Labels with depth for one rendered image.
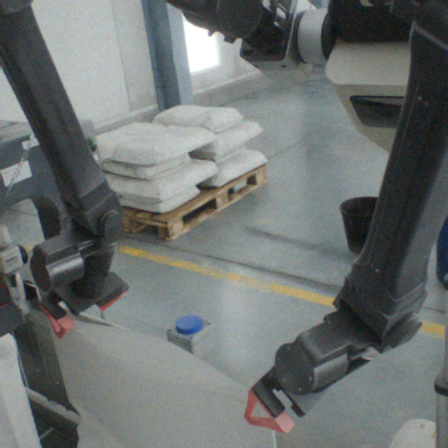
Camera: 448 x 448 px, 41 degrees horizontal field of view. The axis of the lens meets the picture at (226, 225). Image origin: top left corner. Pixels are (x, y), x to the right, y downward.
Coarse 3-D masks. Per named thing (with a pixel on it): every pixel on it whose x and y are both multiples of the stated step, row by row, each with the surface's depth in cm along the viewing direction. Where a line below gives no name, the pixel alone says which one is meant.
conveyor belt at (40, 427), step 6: (36, 420) 182; (36, 426) 179; (42, 426) 179; (42, 432) 176; (48, 432) 176; (54, 432) 176; (60, 432) 175; (42, 438) 174; (48, 438) 174; (54, 438) 173; (60, 438) 173; (66, 438) 173; (42, 444) 172; (48, 444) 171; (54, 444) 171; (60, 444) 171; (66, 444) 171; (72, 444) 170
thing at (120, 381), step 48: (96, 336) 106; (144, 336) 101; (96, 384) 105; (144, 384) 93; (192, 384) 88; (240, 384) 86; (96, 432) 110; (144, 432) 98; (192, 432) 92; (240, 432) 88
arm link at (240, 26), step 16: (176, 0) 83; (192, 0) 84; (208, 0) 86; (224, 0) 85; (240, 0) 87; (256, 0) 90; (192, 16) 92; (224, 16) 86; (240, 16) 89; (256, 16) 91; (224, 32) 90; (240, 32) 90
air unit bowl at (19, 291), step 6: (6, 276) 101; (12, 276) 101; (18, 276) 102; (6, 282) 101; (12, 282) 101; (18, 282) 102; (6, 288) 102; (12, 288) 101; (18, 288) 102; (24, 288) 104; (6, 294) 103; (12, 294) 102; (18, 294) 102; (24, 294) 103; (12, 300) 102; (18, 300) 103; (24, 300) 104
